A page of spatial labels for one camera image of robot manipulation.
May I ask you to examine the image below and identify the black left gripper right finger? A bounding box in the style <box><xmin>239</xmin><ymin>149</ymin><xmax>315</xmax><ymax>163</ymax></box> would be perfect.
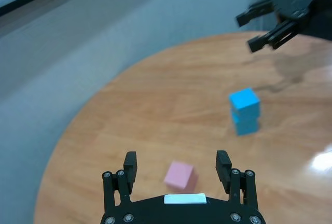
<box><xmin>215</xmin><ymin>150</ymin><xmax>257</xmax><ymax>208</ymax></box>

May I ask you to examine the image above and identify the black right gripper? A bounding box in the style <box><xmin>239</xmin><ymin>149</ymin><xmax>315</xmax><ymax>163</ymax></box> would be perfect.
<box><xmin>235</xmin><ymin>0</ymin><xmax>332</xmax><ymax>53</ymax></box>

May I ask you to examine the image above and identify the blue cube block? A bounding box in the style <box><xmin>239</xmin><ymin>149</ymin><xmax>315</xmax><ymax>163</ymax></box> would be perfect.
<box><xmin>231</xmin><ymin>112</ymin><xmax>260</xmax><ymax>136</ymax></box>
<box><xmin>228</xmin><ymin>87</ymin><xmax>261</xmax><ymax>118</ymax></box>

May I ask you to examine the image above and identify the pink cube block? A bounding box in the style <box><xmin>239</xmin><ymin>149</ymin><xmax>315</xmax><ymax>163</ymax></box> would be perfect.
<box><xmin>163</xmin><ymin>160</ymin><xmax>199</xmax><ymax>192</ymax></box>

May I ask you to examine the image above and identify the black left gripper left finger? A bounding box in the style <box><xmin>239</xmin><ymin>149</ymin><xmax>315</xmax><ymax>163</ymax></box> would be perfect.
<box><xmin>102</xmin><ymin>151</ymin><xmax>138</xmax><ymax>209</ymax></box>

